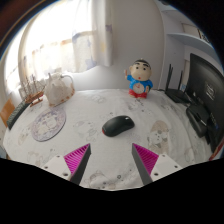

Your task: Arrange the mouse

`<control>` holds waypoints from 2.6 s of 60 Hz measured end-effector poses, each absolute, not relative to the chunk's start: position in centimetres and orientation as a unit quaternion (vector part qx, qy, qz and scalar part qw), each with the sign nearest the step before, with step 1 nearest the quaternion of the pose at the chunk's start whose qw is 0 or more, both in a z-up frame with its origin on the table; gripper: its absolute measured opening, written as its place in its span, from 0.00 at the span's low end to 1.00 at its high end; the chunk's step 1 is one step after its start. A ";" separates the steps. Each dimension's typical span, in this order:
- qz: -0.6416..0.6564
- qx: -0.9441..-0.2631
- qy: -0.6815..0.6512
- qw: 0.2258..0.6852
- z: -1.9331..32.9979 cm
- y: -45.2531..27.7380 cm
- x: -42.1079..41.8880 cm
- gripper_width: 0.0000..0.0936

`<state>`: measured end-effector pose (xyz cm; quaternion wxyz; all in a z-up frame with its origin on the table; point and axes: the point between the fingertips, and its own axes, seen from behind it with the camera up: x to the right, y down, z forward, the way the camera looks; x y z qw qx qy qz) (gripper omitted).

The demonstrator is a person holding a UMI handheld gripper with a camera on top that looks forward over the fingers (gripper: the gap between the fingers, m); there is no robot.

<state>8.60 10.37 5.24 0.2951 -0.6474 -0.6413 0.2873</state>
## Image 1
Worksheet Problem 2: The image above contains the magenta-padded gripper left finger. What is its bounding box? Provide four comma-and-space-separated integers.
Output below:
41, 143, 92, 186

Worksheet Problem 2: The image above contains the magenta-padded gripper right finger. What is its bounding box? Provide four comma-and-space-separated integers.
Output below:
131, 142, 183, 186

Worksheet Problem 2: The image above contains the black computer mouse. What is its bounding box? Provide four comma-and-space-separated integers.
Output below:
101, 114, 136, 138

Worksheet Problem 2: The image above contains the round purple printed mouse pad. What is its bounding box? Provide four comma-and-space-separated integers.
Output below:
30, 107, 67, 143

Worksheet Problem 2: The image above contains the white printed tablecloth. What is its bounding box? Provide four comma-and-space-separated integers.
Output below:
2, 88, 214, 191

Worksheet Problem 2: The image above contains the black monitor stand base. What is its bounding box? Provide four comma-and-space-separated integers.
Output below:
185, 104, 211, 138

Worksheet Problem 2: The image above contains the large white conch shell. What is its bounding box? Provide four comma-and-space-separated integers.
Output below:
43, 72, 76, 108

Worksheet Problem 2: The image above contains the black router with antennas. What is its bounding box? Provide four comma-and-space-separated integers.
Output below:
164, 63, 193, 104

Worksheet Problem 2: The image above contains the black computer keyboard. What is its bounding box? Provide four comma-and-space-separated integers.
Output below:
6, 99, 32, 131

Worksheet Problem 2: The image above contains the wooden model sailing ship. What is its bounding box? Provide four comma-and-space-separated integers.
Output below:
19, 73, 46, 107

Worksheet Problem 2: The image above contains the cartoon boy figure clock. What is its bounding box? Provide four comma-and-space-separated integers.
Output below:
123, 58, 154, 99

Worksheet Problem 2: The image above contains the brown wooden chair back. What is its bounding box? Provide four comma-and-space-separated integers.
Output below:
0, 98, 16, 128

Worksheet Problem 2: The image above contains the black computer monitor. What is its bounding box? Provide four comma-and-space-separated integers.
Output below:
184, 52, 224, 154

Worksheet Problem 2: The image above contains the white star-print curtain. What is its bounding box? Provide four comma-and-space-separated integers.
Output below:
19, 0, 114, 84

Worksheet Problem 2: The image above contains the white wall shelf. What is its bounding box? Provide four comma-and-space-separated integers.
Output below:
166, 31, 214, 52

